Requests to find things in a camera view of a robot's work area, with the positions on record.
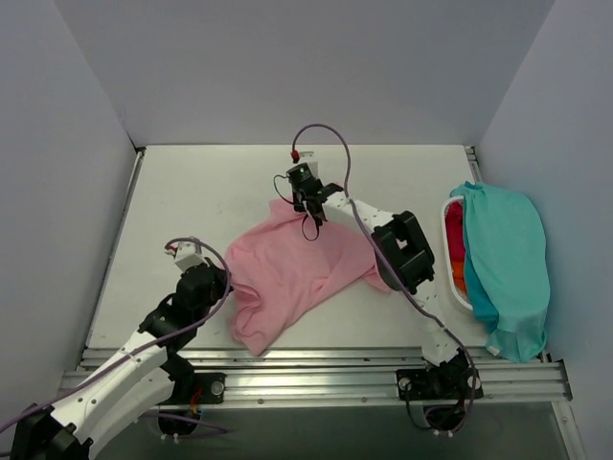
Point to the aluminium mounting rail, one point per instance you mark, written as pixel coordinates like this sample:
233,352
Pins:
352,377

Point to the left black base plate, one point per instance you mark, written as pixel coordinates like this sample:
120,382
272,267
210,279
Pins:
198,388

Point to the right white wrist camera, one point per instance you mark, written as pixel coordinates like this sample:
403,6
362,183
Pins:
307,157

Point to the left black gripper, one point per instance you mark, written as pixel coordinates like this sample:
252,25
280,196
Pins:
216,281

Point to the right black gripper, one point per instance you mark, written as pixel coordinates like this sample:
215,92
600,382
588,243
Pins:
308,202

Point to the teal t shirt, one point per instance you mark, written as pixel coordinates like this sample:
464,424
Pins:
506,274

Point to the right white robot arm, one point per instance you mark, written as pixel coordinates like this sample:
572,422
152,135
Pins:
405,262

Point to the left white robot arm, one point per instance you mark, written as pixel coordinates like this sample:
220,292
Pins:
146,371

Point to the red garment in basket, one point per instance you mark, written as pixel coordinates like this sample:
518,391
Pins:
454,228

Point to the pink t shirt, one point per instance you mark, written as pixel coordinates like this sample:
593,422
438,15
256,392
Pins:
278,275

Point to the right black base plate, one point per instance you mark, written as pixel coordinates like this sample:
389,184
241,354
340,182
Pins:
434,383

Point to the white laundry basket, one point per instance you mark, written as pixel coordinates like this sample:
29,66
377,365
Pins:
460,298

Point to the orange garment in basket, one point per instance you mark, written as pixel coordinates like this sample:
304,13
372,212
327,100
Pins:
458,274

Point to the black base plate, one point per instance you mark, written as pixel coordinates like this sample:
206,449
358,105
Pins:
434,383
198,388

